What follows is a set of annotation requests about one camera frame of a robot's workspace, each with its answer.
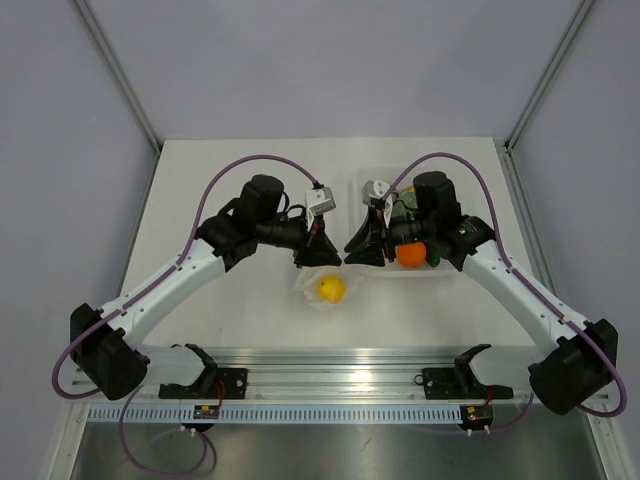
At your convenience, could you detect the white slotted cable duct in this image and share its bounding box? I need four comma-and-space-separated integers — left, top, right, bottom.
88, 403, 493, 426

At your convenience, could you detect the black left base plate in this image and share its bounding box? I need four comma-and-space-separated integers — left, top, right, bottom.
158, 367, 249, 400

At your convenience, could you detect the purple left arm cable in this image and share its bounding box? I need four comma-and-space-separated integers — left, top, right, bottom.
52, 153, 321, 474

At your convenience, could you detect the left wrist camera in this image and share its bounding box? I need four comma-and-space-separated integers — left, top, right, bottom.
304, 187, 336, 231

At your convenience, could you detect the green netted melon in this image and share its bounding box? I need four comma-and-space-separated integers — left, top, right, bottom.
392, 195, 417, 218

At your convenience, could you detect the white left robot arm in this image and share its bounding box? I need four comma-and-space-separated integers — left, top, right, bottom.
70, 175, 341, 401

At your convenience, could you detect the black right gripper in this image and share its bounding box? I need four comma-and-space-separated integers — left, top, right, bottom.
345, 205, 436, 268

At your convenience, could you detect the clear zip top bag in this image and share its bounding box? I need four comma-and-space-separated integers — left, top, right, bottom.
292, 266, 363, 311

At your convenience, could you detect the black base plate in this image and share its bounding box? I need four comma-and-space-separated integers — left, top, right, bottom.
420, 367, 514, 401
158, 367, 249, 400

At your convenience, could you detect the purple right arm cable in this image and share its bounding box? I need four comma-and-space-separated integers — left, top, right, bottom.
382, 152, 629, 435

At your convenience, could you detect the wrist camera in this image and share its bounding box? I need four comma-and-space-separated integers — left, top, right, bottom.
361, 180, 393, 227
304, 187, 336, 231

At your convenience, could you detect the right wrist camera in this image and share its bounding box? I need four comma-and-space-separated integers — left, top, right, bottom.
361, 180, 393, 227

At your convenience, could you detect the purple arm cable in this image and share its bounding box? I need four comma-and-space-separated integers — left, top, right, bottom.
382, 152, 629, 435
52, 153, 321, 474

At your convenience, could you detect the aluminium frame post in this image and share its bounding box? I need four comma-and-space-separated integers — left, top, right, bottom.
69, 0, 164, 159
503, 0, 600, 155

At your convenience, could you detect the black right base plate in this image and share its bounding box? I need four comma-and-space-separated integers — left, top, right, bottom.
420, 367, 514, 401

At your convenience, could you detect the left aluminium frame post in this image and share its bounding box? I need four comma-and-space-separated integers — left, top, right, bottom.
69, 0, 164, 159

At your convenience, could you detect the orange fruit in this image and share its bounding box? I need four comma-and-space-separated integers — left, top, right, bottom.
396, 242, 428, 269

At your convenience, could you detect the aluminium front rail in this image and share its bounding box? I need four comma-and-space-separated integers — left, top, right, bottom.
67, 352, 611, 405

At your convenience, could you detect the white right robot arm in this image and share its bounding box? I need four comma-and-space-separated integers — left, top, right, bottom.
345, 171, 618, 415

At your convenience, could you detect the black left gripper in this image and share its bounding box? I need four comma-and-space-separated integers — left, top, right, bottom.
256, 207, 342, 269

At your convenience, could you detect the white perforated plastic basket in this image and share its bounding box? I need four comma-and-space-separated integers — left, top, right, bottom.
347, 165, 456, 279

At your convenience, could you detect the right aluminium frame post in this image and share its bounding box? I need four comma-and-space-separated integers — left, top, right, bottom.
503, 0, 600, 155

